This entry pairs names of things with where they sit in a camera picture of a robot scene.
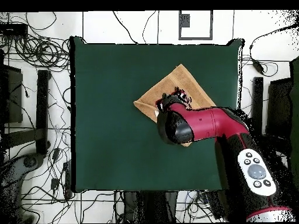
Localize tan terry towel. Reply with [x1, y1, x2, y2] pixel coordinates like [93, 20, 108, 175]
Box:
[133, 63, 217, 148]

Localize black flat box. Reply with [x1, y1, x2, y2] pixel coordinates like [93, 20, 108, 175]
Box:
[202, 190, 226, 220]

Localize black bar stand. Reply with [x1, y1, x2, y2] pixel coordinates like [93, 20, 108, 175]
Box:
[251, 76, 265, 135]
[3, 69, 52, 156]

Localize dark green table cloth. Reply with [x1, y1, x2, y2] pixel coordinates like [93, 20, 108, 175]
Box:
[69, 36, 245, 193]

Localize black power adapter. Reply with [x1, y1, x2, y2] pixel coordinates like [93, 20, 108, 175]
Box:
[251, 58, 265, 74]

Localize black floor box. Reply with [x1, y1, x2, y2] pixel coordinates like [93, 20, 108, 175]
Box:
[0, 64, 24, 124]
[266, 78, 294, 141]

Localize dark green cloth sheet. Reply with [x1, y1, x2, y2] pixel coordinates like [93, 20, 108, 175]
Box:
[288, 55, 299, 184]

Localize black power strip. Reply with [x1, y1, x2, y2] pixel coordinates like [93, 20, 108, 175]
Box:
[62, 160, 74, 200]

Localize black power box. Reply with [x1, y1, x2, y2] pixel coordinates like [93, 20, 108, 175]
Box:
[0, 22, 29, 37]

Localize grey rectangular frame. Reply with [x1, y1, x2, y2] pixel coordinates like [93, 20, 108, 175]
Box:
[178, 10, 214, 41]

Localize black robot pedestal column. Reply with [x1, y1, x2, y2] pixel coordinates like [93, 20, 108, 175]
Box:
[122, 190, 179, 223]

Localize coiled black cable bundle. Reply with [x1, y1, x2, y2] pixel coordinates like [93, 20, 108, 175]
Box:
[13, 34, 71, 68]

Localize grey pedestal leg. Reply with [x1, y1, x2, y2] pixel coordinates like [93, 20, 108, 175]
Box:
[0, 152, 46, 223]

